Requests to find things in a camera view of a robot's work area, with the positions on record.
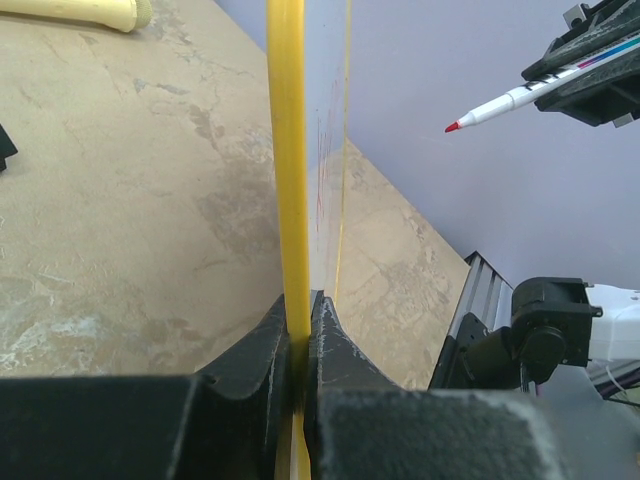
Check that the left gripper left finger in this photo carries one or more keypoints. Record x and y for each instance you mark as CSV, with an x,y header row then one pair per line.
x,y
228,420

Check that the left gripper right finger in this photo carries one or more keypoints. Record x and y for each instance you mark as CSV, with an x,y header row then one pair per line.
x,y
361,425

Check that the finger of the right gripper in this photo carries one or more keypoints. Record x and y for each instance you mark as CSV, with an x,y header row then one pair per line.
x,y
609,93
604,23

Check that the red whiteboard marker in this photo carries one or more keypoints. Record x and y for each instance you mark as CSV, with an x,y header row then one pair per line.
x,y
538,87

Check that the yellow framed whiteboard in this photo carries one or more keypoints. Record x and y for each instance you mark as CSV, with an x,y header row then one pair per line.
x,y
308,55

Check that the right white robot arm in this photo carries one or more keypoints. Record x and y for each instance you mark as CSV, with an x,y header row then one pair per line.
x,y
554,321

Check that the cream toy microphone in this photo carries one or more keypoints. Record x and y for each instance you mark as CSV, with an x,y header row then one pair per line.
x,y
121,15

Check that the wire whiteboard stand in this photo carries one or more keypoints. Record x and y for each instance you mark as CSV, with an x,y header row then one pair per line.
x,y
7,148

